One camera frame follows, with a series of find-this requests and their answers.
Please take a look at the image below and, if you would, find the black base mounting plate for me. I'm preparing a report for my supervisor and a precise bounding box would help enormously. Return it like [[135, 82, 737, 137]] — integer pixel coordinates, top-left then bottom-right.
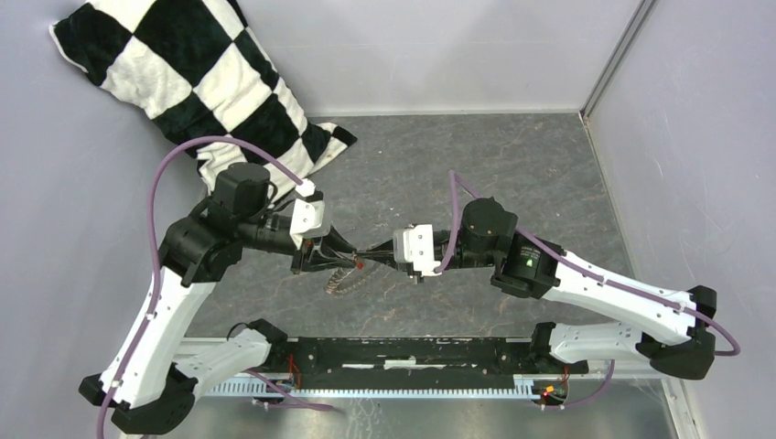
[[229, 337, 590, 392]]

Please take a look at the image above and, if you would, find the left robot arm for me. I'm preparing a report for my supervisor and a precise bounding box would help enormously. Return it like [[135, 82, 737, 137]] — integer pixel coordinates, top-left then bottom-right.
[[79, 163, 359, 435]]

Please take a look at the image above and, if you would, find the aluminium frame rail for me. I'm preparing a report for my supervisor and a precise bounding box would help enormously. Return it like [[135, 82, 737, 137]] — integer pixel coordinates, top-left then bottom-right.
[[199, 337, 701, 438]]

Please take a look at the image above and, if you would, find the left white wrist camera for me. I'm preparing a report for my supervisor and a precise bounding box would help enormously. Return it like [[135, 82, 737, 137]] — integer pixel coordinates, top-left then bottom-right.
[[289, 199, 332, 250]]

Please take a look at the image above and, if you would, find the black white checkered pillow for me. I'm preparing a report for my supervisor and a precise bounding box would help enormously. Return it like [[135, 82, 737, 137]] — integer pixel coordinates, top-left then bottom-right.
[[49, 0, 356, 194]]

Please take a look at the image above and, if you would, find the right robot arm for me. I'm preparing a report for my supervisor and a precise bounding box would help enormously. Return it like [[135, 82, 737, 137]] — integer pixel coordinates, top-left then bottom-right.
[[357, 198, 717, 380]]

